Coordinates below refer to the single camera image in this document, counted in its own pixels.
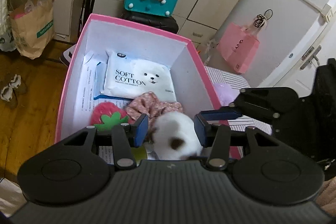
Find white round plush toy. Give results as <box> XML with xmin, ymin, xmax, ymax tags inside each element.
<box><xmin>151</xmin><ymin>111</ymin><xmax>203</xmax><ymax>160</ymax></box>

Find grey white shoes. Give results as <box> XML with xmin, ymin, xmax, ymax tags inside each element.
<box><xmin>1</xmin><ymin>74</ymin><xmax>27</xmax><ymax>109</ymax></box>

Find red strawberry plush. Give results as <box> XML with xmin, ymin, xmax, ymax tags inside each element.
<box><xmin>90</xmin><ymin>102</ymin><xmax>134</xmax><ymax>131</ymax></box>

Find white door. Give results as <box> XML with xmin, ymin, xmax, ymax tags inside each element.
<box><xmin>259</xmin><ymin>0</ymin><xmax>335</xmax><ymax>97</ymax></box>

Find paper sheet in box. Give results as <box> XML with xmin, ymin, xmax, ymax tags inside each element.
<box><xmin>72</xmin><ymin>50</ymin><xmax>137</xmax><ymax>164</ymax></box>

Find brown paper bag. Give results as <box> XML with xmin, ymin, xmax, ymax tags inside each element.
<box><xmin>9</xmin><ymin>0</ymin><xmax>55</xmax><ymax>59</ymax></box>

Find blue white tissue pack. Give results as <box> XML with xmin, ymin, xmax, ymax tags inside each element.
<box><xmin>94</xmin><ymin>61</ymin><xmax>138</xmax><ymax>100</ymax></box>

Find black suitcase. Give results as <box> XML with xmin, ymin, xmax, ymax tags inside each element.
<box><xmin>121</xmin><ymin>10</ymin><xmax>179</xmax><ymax>34</ymax></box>

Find white soft cotton pack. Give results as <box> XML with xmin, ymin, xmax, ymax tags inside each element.
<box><xmin>100</xmin><ymin>50</ymin><xmax>177</xmax><ymax>102</ymax></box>

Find green plush ball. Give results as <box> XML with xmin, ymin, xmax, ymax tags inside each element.
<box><xmin>131</xmin><ymin>145</ymin><xmax>147</xmax><ymax>165</ymax></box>

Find pink floral scrunchie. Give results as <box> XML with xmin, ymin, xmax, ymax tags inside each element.
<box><xmin>125</xmin><ymin>92</ymin><xmax>183</xmax><ymax>131</ymax></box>

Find pink cardboard box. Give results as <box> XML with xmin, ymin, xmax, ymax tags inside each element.
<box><xmin>54</xmin><ymin>13</ymin><xmax>241</xmax><ymax>160</ymax></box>

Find pink tote bag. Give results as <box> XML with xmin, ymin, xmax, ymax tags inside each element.
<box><xmin>217</xmin><ymin>23</ymin><xmax>260</xmax><ymax>74</ymax></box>

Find purple plush toy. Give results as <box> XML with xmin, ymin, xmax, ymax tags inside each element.
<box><xmin>213</xmin><ymin>83</ymin><xmax>239</xmax><ymax>106</ymax></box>

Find striped tablecloth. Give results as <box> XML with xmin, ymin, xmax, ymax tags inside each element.
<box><xmin>203</xmin><ymin>65</ymin><xmax>274</xmax><ymax>136</ymax></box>

